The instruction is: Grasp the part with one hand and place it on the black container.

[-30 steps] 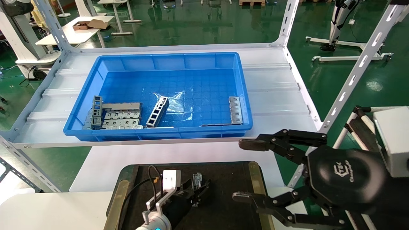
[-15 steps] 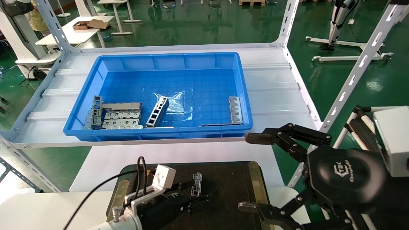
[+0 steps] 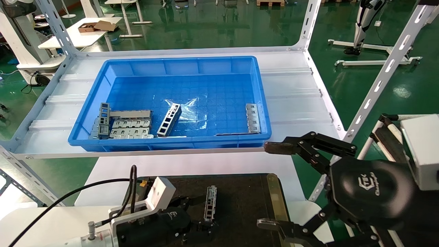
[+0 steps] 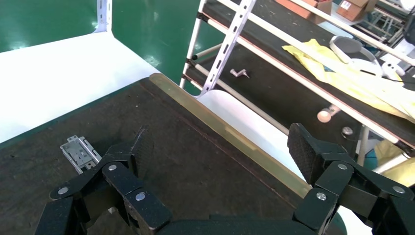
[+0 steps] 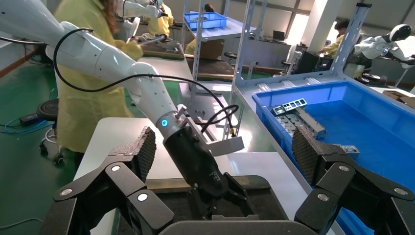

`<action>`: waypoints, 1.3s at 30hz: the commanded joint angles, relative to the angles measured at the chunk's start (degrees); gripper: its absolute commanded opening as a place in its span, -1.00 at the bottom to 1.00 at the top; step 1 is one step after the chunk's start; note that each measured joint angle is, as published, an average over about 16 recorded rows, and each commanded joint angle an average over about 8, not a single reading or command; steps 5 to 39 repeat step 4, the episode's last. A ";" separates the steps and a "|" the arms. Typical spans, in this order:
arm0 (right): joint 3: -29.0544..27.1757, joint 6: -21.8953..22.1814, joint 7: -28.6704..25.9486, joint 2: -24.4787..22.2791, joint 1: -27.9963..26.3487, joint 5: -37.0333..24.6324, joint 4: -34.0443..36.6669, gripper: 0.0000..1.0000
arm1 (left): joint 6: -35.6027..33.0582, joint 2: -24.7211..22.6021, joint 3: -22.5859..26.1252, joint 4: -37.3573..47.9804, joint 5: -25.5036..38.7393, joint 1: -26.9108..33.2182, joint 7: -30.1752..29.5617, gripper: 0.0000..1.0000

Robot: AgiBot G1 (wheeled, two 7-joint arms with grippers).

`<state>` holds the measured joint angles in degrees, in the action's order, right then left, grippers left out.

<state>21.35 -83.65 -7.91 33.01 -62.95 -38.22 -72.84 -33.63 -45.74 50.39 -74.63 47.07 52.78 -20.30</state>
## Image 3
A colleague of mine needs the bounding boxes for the dark gray ladder metal part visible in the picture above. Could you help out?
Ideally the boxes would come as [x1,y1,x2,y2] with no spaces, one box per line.
[157,103,181,137]

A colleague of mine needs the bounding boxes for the white black hanging robot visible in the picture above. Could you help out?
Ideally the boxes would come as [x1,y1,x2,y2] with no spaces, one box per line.
[344,0,386,55]

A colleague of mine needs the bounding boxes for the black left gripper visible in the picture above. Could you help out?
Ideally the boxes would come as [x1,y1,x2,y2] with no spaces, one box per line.
[117,196,215,247]

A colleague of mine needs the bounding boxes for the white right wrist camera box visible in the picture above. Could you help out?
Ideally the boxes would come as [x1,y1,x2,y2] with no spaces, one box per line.
[400,114,439,191]

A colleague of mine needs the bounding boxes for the white machine base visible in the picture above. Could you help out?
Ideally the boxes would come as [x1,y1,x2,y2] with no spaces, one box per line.
[0,0,66,86]

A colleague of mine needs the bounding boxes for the black container with brass edges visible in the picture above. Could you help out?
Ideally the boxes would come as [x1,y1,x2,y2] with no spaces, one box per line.
[132,173,292,247]

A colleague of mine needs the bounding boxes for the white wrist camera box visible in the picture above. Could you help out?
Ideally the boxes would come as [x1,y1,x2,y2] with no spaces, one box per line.
[109,177,176,237]
[400,114,439,191]

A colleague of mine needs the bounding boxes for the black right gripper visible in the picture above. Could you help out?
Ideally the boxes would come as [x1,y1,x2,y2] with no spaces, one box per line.
[257,131,417,247]

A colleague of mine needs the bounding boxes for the white wheeled stand frame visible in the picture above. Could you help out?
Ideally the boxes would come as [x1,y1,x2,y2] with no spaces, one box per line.
[328,38,423,66]

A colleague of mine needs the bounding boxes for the white table with box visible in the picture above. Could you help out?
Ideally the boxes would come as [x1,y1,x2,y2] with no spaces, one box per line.
[38,16,123,50]

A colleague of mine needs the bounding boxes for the silver perforated metal bracket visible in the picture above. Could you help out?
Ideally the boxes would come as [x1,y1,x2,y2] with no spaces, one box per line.
[216,104,261,136]

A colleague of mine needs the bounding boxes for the white metal leg table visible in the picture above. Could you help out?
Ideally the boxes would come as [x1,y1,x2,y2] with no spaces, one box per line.
[105,0,153,38]

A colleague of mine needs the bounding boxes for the black floor cable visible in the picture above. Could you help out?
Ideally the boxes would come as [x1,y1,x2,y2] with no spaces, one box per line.
[21,70,38,94]

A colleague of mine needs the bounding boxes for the white metal shelf rack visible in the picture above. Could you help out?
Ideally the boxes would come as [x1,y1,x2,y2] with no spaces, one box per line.
[0,0,439,206]

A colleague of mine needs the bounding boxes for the blue plastic bin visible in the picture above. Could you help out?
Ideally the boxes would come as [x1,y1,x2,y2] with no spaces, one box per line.
[68,56,272,152]

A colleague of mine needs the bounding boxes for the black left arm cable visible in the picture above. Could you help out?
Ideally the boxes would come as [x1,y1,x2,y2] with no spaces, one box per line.
[9,165,138,247]

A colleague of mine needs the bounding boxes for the long gray slotted metal part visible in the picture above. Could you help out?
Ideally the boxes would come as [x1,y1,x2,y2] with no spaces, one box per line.
[204,185,217,222]

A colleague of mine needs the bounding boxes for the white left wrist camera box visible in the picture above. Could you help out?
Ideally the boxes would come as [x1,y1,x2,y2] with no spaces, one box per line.
[109,177,176,237]

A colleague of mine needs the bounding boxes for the open flat cardboard box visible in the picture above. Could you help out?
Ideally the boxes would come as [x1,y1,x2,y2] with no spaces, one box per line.
[78,21,117,33]

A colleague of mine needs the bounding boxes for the black shelf cart white pipes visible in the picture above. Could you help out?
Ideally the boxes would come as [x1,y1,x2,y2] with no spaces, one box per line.
[370,113,412,164]

